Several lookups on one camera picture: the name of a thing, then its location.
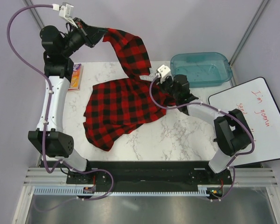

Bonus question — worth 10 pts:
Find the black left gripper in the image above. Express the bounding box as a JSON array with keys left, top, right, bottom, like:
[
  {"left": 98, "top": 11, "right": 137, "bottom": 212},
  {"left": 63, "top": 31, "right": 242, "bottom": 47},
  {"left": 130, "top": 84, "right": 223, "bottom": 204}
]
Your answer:
[{"left": 61, "top": 17, "right": 108, "bottom": 57}]

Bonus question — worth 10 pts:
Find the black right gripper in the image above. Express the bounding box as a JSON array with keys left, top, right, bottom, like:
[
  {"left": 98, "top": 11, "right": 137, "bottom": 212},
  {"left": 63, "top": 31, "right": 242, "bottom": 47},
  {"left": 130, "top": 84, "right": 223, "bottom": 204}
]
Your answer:
[{"left": 155, "top": 75, "right": 179, "bottom": 100}]

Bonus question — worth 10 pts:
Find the red black plaid shirt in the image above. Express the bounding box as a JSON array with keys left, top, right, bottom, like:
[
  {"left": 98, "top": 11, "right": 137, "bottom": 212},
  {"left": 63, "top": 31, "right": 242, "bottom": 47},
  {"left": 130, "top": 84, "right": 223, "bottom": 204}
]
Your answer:
[{"left": 83, "top": 28, "right": 175, "bottom": 151}]

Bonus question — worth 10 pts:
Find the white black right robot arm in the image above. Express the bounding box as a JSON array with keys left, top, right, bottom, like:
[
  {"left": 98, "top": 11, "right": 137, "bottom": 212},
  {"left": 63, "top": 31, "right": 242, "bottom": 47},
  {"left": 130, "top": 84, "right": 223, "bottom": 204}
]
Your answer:
[{"left": 156, "top": 75, "right": 255, "bottom": 184}]

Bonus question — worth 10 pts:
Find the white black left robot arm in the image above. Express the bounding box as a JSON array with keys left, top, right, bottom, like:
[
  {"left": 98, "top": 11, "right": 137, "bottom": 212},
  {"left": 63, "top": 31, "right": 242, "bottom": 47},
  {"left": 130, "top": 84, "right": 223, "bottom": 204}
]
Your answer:
[{"left": 28, "top": 18, "right": 107, "bottom": 183}]

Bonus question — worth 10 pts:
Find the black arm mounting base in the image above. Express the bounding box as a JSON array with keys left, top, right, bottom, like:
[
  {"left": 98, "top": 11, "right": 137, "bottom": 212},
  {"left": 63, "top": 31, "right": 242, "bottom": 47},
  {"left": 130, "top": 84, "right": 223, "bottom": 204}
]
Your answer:
[{"left": 65, "top": 161, "right": 232, "bottom": 187}]

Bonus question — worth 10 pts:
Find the teal transparent plastic bin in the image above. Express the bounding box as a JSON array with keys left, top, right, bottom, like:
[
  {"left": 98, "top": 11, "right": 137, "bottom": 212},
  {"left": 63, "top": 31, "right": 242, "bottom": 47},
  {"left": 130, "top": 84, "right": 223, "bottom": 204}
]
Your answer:
[{"left": 170, "top": 52, "right": 233, "bottom": 88}]

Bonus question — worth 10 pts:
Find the Roald Dahl paperback book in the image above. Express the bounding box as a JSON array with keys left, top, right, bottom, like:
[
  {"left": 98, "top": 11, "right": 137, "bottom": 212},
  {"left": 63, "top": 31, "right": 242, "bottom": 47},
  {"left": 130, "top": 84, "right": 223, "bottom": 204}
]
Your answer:
[{"left": 68, "top": 63, "right": 83, "bottom": 91}]

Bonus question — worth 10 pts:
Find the whiteboard with red writing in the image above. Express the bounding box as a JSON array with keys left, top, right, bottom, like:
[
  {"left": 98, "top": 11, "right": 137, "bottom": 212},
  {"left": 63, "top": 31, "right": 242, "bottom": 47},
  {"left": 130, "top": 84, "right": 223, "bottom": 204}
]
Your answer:
[{"left": 208, "top": 77, "right": 280, "bottom": 166}]

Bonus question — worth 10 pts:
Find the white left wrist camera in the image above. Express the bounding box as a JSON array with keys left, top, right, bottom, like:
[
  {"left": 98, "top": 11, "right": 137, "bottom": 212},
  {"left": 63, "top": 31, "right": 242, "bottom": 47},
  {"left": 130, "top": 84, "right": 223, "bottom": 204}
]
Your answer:
[{"left": 59, "top": 2, "right": 75, "bottom": 26}]

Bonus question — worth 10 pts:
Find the left aluminium corner post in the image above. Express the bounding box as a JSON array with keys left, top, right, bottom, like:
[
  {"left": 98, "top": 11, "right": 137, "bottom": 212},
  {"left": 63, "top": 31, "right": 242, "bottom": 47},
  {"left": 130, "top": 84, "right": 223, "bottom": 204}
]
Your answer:
[{"left": 22, "top": 0, "right": 45, "bottom": 30}]

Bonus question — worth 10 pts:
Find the aluminium corner post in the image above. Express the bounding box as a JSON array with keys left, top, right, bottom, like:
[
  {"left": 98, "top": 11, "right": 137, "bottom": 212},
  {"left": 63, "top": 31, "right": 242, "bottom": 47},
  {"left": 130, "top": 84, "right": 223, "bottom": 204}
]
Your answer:
[
  {"left": 22, "top": 0, "right": 45, "bottom": 30},
  {"left": 229, "top": 0, "right": 271, "bottom": 67}
]

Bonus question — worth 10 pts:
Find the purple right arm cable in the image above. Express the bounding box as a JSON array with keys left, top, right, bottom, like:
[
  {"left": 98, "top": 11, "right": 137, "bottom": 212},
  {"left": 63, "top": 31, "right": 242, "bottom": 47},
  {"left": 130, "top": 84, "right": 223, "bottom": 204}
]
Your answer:
[{"left": 149, "top": 74, "right": 256, "bottom": 203}]

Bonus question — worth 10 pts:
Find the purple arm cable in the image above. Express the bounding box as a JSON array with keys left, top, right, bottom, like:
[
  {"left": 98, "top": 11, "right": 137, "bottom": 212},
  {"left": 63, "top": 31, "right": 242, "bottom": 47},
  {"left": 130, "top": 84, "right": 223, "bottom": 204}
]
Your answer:
[
  {"left": 7, "top": 5, "right": 114, "bottom": 202},
  {"left": 149, "top": 74, "right": 256, "bottom": 203}
]

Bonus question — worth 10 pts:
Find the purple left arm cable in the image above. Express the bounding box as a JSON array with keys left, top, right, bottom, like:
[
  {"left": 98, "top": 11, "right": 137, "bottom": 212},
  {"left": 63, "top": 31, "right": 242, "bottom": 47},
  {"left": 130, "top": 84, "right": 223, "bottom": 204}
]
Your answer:
[{"left": 7, "top": 5, "right": 114, "bottom": 202}]

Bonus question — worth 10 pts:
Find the right aluminium corner post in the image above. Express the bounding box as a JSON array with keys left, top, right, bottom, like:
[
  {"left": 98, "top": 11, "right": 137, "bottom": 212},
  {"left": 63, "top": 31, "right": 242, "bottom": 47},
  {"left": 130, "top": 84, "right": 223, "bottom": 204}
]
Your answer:
[{"left": 229, "top": 0, "right": 271, "bottom": 67}]

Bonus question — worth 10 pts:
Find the aluminium frame rail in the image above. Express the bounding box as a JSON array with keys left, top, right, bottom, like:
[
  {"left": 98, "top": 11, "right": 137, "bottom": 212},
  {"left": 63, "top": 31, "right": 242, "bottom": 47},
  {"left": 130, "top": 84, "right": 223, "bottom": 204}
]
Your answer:
[{"left": 23, "top": 168, "right": 277, "bottom": 187}]

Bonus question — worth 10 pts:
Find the white slotted cable duct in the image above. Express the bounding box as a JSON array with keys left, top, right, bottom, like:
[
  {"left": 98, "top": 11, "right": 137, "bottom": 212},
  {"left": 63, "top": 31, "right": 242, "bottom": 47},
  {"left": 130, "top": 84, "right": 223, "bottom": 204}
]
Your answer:
[{"left": 34, "top": 185, "right": 224, "bottom": 196}]

